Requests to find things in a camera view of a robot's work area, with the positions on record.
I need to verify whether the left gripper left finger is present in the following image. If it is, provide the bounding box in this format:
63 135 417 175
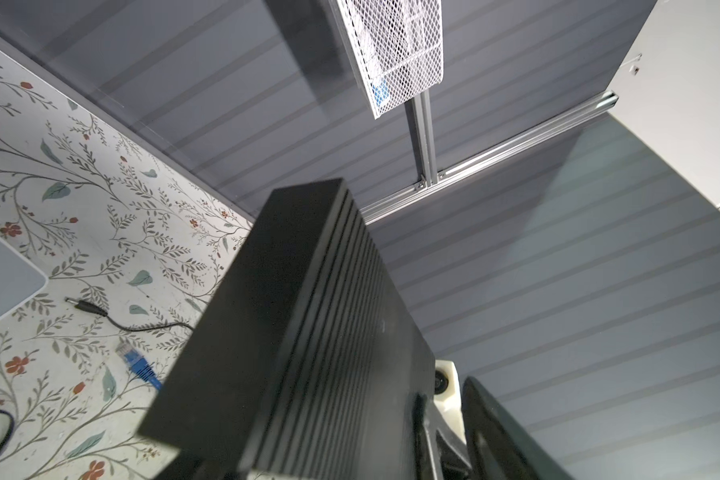
413 394 471 480

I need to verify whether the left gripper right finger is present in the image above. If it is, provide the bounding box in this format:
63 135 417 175
462 377 572 480

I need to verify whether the black cable with plug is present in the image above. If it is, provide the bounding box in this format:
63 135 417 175
64 296 196 335

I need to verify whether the white flat box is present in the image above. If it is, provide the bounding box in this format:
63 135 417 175
0 218 49 337

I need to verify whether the blue ethernet cable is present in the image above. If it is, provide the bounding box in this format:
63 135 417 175
116 341 164 392

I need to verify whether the white mesh wall basket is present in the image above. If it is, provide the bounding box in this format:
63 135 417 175
330 0 444 119

